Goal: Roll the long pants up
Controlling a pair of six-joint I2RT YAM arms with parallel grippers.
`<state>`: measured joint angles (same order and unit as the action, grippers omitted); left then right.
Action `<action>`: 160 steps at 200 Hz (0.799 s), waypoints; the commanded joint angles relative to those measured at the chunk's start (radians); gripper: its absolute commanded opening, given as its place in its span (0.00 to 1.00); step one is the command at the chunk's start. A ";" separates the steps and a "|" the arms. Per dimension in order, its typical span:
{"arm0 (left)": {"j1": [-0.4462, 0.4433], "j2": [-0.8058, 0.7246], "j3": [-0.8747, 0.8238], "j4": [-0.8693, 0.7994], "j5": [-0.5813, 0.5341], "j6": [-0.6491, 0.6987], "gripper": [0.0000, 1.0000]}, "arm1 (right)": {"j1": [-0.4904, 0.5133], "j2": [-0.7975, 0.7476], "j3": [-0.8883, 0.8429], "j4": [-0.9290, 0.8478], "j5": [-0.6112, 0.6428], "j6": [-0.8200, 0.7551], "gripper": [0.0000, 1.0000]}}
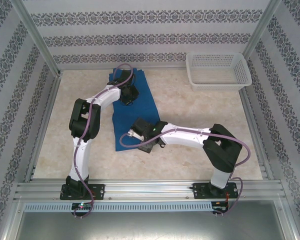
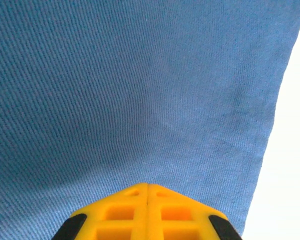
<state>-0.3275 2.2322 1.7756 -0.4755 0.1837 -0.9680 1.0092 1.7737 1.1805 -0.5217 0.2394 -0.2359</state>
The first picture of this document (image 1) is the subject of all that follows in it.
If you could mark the aluminium mounting rail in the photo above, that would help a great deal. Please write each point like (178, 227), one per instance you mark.
(150, 188)

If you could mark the aluminium table side rail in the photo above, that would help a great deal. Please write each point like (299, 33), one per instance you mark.
(48, 112)
(250, 112)

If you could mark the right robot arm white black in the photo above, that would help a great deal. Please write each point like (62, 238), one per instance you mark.
(190, 136)

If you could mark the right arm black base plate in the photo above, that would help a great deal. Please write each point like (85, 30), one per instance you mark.
(200, 191)

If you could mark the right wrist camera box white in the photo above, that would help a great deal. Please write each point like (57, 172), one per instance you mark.
(136, 134)

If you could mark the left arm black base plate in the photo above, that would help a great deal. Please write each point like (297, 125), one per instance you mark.
(98, 191)

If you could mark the left circuit board green light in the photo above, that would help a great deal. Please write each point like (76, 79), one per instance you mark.
(81, 205)

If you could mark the blue long pants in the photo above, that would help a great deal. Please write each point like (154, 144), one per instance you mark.
(140, 110)

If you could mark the grey metal sheet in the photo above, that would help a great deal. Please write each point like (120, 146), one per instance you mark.
(150, 225)

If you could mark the white plastic mesh basket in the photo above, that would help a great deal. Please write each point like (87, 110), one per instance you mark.
(218, 70)

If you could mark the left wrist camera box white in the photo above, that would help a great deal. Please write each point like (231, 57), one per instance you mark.
(136, 134)

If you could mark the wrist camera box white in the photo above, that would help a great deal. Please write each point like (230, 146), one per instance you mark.
(136, 134)

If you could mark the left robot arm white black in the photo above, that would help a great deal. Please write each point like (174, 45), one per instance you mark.
(82, 125)

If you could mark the aluminium frame post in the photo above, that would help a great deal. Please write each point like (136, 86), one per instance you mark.
(37, 37)
(261, 30)

